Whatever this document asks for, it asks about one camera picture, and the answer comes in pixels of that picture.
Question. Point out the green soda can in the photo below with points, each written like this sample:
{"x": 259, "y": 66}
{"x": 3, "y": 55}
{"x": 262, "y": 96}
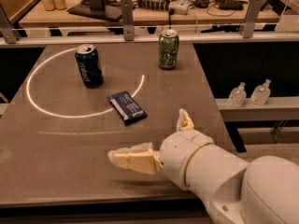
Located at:
{"x": 168, "y": 49}

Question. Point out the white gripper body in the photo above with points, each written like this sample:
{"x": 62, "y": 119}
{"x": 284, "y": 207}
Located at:
{"x": 179, "y": 154}

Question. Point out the clear sanitizer bottle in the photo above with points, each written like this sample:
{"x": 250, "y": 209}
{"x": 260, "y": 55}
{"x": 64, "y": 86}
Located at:
{"x": 237, "y": 95}
{"x": 261, "y": 93}

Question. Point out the black power strip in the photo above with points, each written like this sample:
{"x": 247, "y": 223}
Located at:
{"x": 154, "y": 4}

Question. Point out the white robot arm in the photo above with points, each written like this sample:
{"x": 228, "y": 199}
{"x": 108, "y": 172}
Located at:
{"x": 233, "y": 191}

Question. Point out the left clear sanitizer bottle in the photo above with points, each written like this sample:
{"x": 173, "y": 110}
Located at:
{"x": 237, "y": 95}

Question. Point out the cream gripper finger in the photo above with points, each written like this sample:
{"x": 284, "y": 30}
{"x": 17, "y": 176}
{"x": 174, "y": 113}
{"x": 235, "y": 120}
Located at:
{"x": 184, "y": 121}
{"x": 140, "y": 158}

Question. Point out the blue rxbar blueberry wrapper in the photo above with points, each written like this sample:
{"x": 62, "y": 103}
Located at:
{"x": 127, "y": 107}

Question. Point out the black mesh cup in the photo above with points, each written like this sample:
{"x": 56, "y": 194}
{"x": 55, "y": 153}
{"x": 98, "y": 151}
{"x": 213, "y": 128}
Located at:
{"x": 201, "y": 3}

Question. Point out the white power adapter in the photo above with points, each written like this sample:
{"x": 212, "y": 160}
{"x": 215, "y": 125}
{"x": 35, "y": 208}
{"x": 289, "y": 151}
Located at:
{"x": 180, "y": 8}

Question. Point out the metal guard rail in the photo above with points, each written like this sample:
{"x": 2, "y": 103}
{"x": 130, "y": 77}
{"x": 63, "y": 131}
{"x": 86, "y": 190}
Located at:
{"x": 11, "y": 36}

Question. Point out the blue pepsi can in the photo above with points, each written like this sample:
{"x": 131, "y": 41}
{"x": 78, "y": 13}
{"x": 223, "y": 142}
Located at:
{"x": 88, "y": 65}

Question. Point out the wooden background desk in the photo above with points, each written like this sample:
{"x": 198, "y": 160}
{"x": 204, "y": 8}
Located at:
{"x": 39, "y": 17}

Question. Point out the black device on desk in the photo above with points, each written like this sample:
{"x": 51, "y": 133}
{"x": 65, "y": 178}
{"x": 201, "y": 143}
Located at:
{"x": 230, "y": 5}

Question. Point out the right clear sanitizer bottle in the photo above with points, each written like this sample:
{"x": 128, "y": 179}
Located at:
{"x": 261, "y": 93}

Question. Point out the black monitor stand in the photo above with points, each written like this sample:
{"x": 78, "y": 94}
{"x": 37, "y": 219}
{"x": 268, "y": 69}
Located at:
{"x": 97, "y": 9}

